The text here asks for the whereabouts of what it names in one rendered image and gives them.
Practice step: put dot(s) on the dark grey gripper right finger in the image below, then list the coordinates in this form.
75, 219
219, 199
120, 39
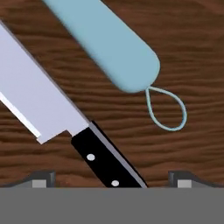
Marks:
178, 176

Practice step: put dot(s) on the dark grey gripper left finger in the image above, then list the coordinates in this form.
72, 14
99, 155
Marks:
43, 176

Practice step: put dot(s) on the light blue peeler with loop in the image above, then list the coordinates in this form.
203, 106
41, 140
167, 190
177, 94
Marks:
110, 43

